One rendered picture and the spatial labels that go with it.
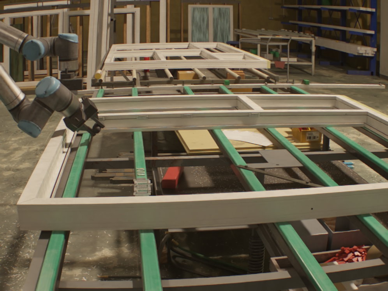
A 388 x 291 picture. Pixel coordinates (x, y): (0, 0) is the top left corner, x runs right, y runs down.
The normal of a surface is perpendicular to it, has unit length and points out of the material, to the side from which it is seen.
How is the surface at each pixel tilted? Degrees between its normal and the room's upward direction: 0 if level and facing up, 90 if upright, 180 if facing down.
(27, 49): 92
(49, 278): 0
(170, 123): 90
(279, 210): 90
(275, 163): 0
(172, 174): 0
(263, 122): 90
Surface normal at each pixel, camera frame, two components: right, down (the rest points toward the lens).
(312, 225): 0.00, -0.97
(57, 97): 0.71, 0.36
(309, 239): 0.14, 0.26
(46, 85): -0.37, -0.49
